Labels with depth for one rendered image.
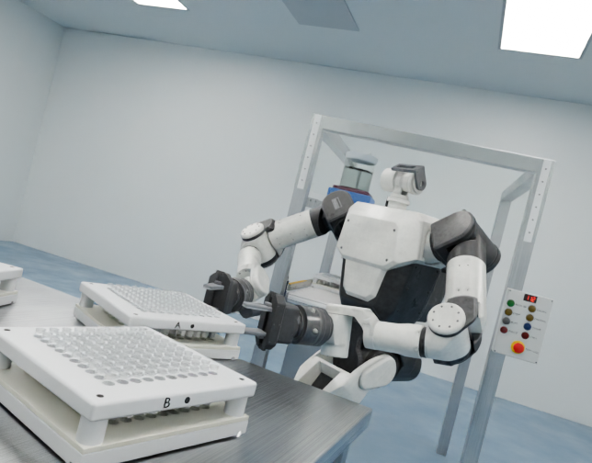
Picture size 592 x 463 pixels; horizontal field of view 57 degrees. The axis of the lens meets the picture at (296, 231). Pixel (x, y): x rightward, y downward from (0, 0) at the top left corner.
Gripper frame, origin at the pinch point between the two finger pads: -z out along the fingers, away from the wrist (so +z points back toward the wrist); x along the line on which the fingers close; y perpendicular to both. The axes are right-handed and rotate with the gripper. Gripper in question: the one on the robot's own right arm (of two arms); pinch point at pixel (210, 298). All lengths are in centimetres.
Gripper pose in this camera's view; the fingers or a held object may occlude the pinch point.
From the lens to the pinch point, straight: 128.2
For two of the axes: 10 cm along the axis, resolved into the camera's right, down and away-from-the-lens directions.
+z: 2.8, 0.6, 9.6
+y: -9.3, -2.4, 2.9
